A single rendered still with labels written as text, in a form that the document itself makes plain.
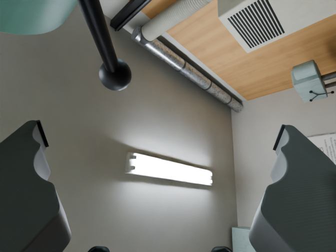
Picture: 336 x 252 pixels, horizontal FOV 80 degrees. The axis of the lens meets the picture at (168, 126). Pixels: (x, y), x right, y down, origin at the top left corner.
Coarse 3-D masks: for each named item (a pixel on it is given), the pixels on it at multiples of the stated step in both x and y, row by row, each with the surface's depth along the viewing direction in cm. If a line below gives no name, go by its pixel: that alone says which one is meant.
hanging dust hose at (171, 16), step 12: (180, 0) 161; (192, 0) 155; (204, 0) 152; (168, 12) 168; (180, 12) 164; (192, 12) 163; (144, 24) 190; (156, 24) 178; (168, 24) 176; (144, 36) 191; (156, 36) 191
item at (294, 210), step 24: (288, 144) 9; (312, 144) 9; (288, 168) 8; (312, 168) 8; (264, 192) 7; (288, 192) 7; (312, 192) 7; (264, 216) 6; (288, 216) 6; (312, 216) 6; (264, 240) 6; (288, 240) 5; (312, 240) 5
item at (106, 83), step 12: (84, 0) 13; (96, 0) 13; (84, 12) 14; (96, 12) 14; (96, 24) 15; (96, 36) 16; (108, 36) 16; (108, 48) 17; (108, 60) 19; (120, 60) 21; (108, 72) 21; (120, 72) 21; (108, 84) 21; (120, 84) 21
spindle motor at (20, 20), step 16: (0, 0) 20; (16, 0) 20; (32, 0) 20; (48, 0) 21; (64, 0) 22; (0, 16) 22; (16, 16) 22; (32, 16) 23; (48, 16) 24; (64, 16) 27; (16, 32) 24; (32, 32) 26
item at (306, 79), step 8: (304, 64) 185; (312, 64) 180; (296, 72) 189; (304, 72) 185; (312, 72) 183; (296, 80) 199; (304, 80) 194; (312, 80) 190; (320, 80) 190; (296, 88) 204; (304, 88) 204; (312, 88) 203; (320, 88) 202; (304, 96) 218; (312, 96) 217; (320, 96) 216
